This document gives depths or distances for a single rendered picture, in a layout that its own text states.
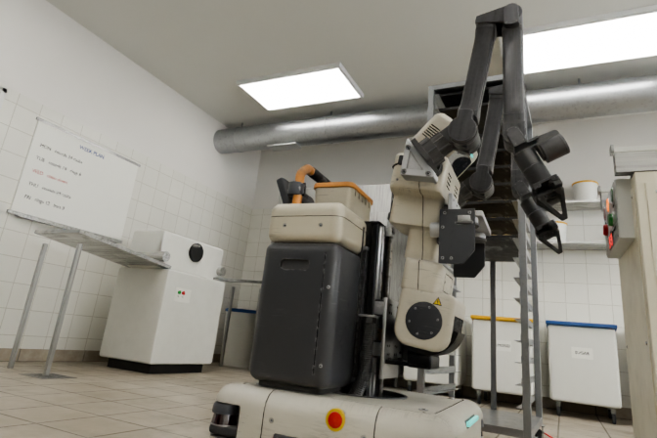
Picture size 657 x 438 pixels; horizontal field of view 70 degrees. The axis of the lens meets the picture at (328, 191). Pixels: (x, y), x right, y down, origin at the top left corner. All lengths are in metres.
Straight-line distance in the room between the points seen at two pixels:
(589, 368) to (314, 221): 3.61
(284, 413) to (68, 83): 4.12
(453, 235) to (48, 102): 4.03
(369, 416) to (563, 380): 3.55
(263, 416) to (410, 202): 0.74
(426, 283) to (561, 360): 3.35
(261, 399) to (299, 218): 0.50
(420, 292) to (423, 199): 0.29
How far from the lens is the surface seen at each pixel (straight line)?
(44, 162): 4.70
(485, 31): 1.52
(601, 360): 4.68
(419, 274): 1.40
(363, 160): 6.23
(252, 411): 1.36
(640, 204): 1.19
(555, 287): 5.38
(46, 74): 4.87
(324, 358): 1.31
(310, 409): 1.29
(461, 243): 1.38
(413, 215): 1.48
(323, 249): 1.34
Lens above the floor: 0.43
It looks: 17 degrees up
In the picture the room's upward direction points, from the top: 6 degrees clockwise
